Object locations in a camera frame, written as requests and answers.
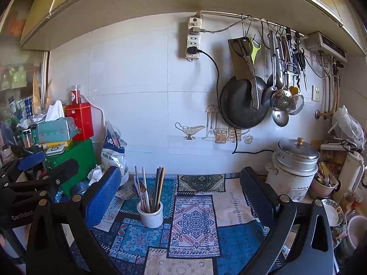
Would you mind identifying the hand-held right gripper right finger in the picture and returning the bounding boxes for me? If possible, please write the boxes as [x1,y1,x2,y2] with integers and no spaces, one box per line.
[240,167,336,275]

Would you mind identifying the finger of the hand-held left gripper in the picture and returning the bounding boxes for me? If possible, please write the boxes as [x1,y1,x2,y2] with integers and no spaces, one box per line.
[0,158,80,200]
[0,151,46,186]

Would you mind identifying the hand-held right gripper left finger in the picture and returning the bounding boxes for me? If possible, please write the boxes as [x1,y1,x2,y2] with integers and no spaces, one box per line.
[26,165,124,275]

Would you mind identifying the grey chopstick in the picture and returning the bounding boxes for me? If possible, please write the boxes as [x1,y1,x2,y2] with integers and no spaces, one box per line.
[135,165,145,205]
[142,165,150,206]

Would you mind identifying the white ceramic cup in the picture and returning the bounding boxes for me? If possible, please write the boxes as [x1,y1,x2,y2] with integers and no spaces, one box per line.
[137,200,164,228]

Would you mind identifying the wooden chopstick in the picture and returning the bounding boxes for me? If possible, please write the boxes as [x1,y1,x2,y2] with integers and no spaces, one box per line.
[155,167,166,205]

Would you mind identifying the green box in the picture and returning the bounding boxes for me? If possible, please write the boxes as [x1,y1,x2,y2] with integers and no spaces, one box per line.
[47,139,97,197]

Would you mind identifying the crumpled white tissue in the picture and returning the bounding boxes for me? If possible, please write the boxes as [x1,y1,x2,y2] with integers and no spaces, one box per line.
[87,165,104,187]

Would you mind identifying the yellow flat box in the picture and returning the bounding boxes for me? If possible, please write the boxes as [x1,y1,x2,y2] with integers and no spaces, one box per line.
[42,140,73,149]

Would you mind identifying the teal tissue box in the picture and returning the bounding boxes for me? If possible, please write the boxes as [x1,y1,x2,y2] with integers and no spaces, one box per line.
[36,100,78,144]

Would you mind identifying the white rice cooker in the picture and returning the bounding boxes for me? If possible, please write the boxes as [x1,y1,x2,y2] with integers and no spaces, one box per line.
[265,149,319,201]

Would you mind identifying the printed white plastic bag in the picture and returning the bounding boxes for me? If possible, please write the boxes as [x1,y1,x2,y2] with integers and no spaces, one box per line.
[101,121,129,187]

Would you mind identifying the red tin box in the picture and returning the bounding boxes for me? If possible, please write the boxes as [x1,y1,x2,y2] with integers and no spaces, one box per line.
[66,102,95,141]

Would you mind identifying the metal pot lid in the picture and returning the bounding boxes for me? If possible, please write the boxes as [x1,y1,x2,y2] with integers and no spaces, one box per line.
[277,137,320,165]

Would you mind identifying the pink bowl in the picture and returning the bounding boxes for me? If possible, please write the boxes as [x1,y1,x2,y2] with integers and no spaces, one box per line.
[310,178,340,198]

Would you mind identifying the patterned patchwork mat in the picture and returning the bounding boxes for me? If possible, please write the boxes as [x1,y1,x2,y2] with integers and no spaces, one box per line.
[69,172,290,275]

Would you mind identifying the red can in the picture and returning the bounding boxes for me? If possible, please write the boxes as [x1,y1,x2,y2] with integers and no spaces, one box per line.
[70,85,81,104]

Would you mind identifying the patterned ceramic bowl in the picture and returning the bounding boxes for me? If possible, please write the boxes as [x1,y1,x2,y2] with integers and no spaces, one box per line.
[320,198,345,227]

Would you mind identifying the metal ladle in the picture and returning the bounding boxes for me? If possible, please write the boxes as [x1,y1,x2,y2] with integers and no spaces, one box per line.
[272,34,290,127]

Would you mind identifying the glass door cabinet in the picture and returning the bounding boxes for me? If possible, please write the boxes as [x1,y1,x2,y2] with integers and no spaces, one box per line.
[0,0,50,164]

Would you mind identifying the black wok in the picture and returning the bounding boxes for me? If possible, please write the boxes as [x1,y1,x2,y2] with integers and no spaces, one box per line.
[219,75,270,129]

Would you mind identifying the cream thermos jug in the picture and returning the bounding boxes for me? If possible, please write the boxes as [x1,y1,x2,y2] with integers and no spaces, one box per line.
[333,150,365,204]

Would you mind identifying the metal slotted skimmer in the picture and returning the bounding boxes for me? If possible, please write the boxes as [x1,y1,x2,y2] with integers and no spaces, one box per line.
[268,30,292,112]

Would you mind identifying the mesh strainer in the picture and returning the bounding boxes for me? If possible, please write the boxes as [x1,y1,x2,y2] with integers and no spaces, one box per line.
[287,93,304,116]

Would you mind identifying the white bucket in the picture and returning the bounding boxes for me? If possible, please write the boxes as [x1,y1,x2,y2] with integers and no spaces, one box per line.
[342,215,367,260]

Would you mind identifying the beige water pipe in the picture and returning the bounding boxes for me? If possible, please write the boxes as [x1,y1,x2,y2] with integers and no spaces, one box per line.
[315,57,343,121]

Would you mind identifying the small black scissors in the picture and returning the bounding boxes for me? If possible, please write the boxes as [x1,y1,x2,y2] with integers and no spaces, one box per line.
[294,49,307,71]

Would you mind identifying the green peeler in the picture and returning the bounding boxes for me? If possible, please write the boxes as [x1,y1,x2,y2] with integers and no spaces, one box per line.
[249,37,263,63]

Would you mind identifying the beige water heater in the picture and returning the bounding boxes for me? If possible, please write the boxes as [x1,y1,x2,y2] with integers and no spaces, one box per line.
[304,31,348,63]

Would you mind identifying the white power strip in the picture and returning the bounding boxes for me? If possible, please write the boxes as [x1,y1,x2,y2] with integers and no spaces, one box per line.
[185,17,203,63]

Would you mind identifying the black power cable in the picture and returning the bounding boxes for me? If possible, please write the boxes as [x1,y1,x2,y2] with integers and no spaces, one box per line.
[197,49,277,155]

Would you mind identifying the black handled kitchen scissors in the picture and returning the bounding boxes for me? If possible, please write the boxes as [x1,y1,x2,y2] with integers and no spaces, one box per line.
[231,38,256,76]

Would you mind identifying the white power cable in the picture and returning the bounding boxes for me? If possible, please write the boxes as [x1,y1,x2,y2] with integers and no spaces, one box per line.
[199,17,263,34]

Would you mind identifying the metal hanging rail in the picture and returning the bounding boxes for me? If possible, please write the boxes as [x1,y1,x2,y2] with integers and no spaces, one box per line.
[196,10,309,39]

